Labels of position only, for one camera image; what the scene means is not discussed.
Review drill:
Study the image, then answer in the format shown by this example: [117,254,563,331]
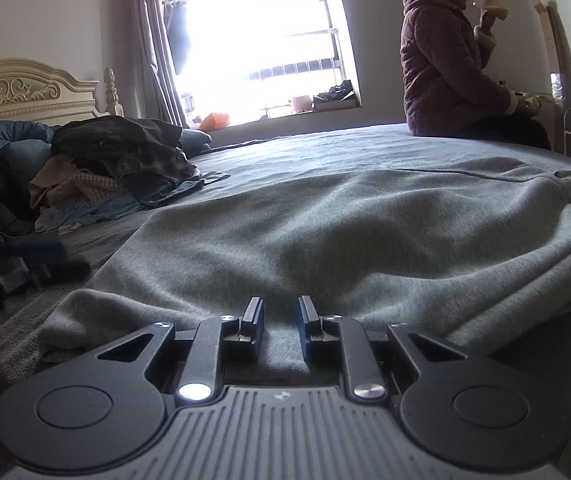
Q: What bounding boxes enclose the beige knit sweater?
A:
[40,172,127,212]

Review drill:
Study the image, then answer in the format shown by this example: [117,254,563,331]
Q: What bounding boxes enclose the hanging dark garment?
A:
[164,0,192,77]

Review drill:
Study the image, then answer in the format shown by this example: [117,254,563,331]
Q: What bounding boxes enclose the dark plaid garment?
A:
[50,115,202,187]

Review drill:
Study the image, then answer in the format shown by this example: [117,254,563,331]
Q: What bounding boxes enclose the orange bag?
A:
[198,111,232,132]

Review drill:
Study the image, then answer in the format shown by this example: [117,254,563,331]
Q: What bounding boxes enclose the small table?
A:
[508,87,565,153]

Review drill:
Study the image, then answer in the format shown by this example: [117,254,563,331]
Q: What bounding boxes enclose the drinking cup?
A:
[469,0,511,20]

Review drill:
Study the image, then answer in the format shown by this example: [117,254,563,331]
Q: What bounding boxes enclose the blue jeans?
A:
[138,170,232,209]

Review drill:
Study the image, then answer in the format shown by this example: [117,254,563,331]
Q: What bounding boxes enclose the window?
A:
[159,0,363,127]

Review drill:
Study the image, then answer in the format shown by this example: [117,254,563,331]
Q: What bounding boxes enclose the light blue cloth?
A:
[34,195,147,234]

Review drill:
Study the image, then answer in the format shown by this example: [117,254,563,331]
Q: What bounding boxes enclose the grey sweatpants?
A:
[36,156,571,367]

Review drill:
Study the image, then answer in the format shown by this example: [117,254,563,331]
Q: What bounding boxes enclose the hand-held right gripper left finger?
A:
[96,296,266,403]

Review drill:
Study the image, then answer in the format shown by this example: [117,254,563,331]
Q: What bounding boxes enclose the beige cloth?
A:
[28,154,116,209]

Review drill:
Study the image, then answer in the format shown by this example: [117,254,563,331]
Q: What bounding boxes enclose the cream carved headboard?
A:
[0,57,126,131]

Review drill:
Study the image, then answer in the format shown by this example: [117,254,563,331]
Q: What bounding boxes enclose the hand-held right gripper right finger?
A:
[298,295,469,403]

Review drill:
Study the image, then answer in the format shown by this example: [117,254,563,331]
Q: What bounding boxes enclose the grey bed blanket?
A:
[0,122,571,461]

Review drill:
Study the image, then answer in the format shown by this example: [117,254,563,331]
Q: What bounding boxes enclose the dark sneaker pair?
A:
[313,79,356,107]

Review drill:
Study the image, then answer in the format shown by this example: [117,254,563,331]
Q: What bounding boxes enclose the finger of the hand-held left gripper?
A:
[20,259,92,283]
[0,238,70,262]

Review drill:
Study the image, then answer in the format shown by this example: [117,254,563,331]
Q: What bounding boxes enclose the cardboard sheet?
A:
[532,0,571,106]

